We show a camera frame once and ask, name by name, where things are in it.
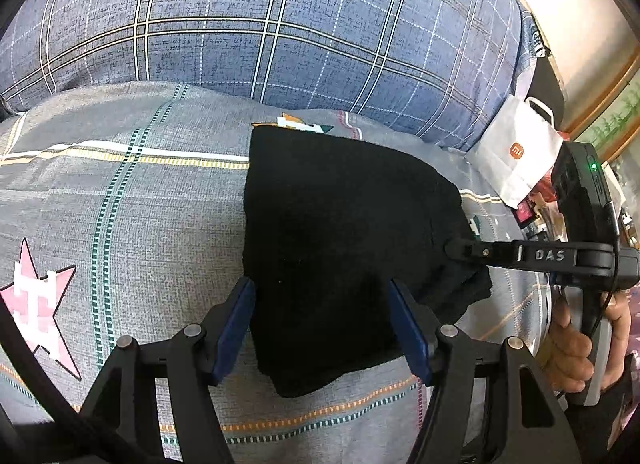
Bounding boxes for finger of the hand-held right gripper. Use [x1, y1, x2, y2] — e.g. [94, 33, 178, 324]
[444, 238, 577, 275]

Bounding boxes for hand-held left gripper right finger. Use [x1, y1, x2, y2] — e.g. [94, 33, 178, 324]
[389, 278, 571, 464]

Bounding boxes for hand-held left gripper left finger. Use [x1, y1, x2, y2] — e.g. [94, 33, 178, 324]
[80, 275, 257, 464]

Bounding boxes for black pants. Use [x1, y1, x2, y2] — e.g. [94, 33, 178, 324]
[241, 127, 494, 399]

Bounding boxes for person's right forearm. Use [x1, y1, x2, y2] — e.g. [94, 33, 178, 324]
[565, 351, 640, 464]

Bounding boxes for person's right hand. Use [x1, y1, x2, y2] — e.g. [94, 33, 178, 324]
[547, 289, 633, 393]

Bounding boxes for black battery with red label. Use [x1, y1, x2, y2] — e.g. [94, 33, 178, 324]
[515, 199, 537, 228]

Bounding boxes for white paper bag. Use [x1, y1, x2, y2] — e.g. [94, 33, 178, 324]
[472, 94, 566, 210]

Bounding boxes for black bag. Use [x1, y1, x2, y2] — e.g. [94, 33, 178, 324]
[520, 57, 566, 120]

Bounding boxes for grey star-print bedsheet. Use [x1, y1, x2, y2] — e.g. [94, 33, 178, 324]
[0, 79, 566, 464]

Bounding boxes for blue plaid pillow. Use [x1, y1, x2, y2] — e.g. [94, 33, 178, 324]
[0, 0, 538, 152]

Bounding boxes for thin black cable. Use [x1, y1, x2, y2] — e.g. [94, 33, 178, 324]
[555, 201, 623, 400]

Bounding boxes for wooden bed frame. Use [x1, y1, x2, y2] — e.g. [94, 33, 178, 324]
[472, 0, 640, 142]

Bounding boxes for thick black cable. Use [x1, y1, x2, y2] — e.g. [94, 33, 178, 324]
[0, 289, 151, 464]

